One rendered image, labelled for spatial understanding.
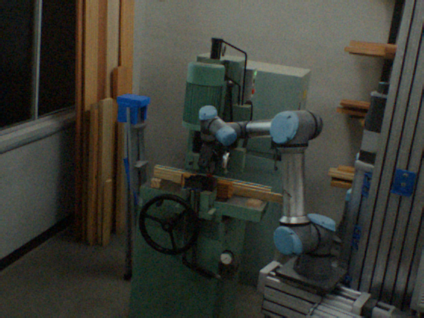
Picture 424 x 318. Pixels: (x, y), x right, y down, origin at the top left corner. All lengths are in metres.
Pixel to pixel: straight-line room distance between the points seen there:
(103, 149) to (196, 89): 1.55
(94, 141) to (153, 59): 1.49
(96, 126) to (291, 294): 2.16
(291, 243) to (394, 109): 0.64
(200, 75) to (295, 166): 0.80
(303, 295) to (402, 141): 0.71
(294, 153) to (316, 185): 3.09
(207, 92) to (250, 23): 2.41
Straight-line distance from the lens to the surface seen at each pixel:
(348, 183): 4.81
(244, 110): 3.08
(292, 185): 2.27
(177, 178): 3.06
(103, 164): 4.31
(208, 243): 2.95
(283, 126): 2.24
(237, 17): 5.25
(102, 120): 4.22
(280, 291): 2.53
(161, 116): 5.53
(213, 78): 2.85
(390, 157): 2.43
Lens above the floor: 1.85
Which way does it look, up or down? 16 degrees down
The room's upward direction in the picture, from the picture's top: 7 degrees clockwise
